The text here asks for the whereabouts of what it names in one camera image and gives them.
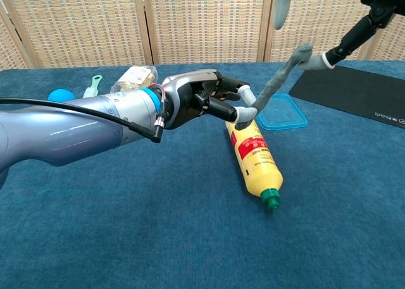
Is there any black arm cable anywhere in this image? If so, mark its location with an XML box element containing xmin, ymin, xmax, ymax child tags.
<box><xmin>0</xmin><ymin>97</ymin><xmax>164</xmax><ymax>144</ymax></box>

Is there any black mouse pad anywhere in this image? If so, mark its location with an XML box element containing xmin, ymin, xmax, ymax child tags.
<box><xmin>289</xmin><ymin>65</ymin><xmax>405</xmax><ymax>129</ymax></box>

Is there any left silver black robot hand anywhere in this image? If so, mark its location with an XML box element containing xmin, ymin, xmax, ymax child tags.
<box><xmin>159</xmin><ymin>68</ymin><xmax>259</xmax><ymax>131</ymax></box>

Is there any clear bag of snacks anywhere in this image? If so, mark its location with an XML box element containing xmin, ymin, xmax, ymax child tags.
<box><xmin>109</xmin><ymin>66</ymin><xmax>159</xmax><ymax>94</ymax></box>

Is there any yellow bottle with green cap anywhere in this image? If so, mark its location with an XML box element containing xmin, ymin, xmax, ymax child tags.
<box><xmin>225</xmin><ymin>111</ymin><xmax>284</xmax><ymax>211</ymax></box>

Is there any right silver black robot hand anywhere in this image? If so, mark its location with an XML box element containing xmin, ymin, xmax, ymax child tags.
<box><xmin>272</xmin><ymin>0</ymin><xmax>405</xmax><ymax>71</ymax></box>

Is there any stretched grey putty dough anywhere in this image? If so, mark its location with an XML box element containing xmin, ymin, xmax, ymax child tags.
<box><xmin>235</xmin><ymin>44</ymin><xmax>314</xmax><ymax>130</ymax></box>

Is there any blue felt table cloth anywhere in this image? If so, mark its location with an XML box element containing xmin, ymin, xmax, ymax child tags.
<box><xmin>0</xmin><ymin>59</ymin><xmax>405</xmax><ymax>289</ymax></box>

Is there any blue ball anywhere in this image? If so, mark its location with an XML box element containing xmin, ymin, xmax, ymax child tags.
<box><xmin>47</xmin><ymin>89</ymin><xmax>77</xmax><ymax>102</ymax></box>

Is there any woven rattan screen panel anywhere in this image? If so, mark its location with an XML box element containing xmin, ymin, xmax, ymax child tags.
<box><xmin>0</xmin><ymin>4</ymin><xmax>35</xmax><ymax>70</ymax></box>
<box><xmin>0</xmin><ymin>0</ymin><xmax>154</xmax><ymax>69</ymax></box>
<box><xmin>140</xmin><ymin>0</ymin><xmax>275</xmax><ymax>65</ymax></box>
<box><xmin>264</xmin><ymin>0</ymin><xmax>377</xmax><ymax>63</ymax></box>
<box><xmin>366</xmin><ymin>13</ymin><xmax>405</xmax><ymax>62</ymax></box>

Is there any blue plastic container lid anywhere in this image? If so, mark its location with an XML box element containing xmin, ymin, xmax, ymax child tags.
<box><xmin>254</xmin><ymin>93</ymin><xmax>309</xmax><ymax>131</ymax></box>

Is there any pale green plastic spatula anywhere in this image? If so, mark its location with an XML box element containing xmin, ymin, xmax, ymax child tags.
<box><xmin>82</xmin><ymin>75</ymin><xmax>104</xmax><ymax>99</ymax></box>

